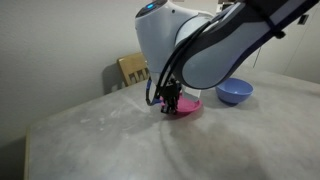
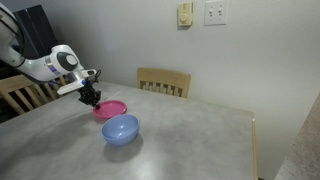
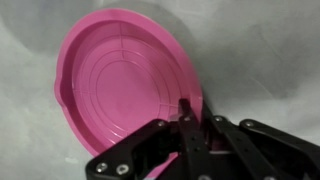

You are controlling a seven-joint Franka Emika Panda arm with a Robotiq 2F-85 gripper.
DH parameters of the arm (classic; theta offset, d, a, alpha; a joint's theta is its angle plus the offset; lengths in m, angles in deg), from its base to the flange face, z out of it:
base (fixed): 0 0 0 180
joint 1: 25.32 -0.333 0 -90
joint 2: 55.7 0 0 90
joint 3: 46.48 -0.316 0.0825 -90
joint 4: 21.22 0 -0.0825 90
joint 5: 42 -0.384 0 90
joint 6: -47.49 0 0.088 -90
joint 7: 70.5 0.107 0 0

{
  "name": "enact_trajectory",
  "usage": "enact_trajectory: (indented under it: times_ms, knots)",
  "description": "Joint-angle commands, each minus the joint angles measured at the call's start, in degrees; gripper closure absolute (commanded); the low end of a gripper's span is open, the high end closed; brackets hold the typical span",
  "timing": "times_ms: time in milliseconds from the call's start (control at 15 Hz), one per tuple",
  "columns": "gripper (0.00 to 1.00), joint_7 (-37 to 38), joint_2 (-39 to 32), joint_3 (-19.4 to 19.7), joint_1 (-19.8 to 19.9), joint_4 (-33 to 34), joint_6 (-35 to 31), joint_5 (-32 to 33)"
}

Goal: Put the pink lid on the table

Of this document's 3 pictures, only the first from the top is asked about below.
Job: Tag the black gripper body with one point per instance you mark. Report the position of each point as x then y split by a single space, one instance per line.
173 86

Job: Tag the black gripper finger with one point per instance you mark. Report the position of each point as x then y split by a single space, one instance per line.
165 103
174 103

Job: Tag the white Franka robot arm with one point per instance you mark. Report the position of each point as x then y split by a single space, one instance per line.
206 63

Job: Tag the wooden chair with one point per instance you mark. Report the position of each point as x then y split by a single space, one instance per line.
131 65

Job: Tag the blue plastic bowl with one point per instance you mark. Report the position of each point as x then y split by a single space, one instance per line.
233 90

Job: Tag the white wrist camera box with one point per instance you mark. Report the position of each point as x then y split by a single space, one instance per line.
191 95

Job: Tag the black wall panel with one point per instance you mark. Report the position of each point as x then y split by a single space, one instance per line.
302 19

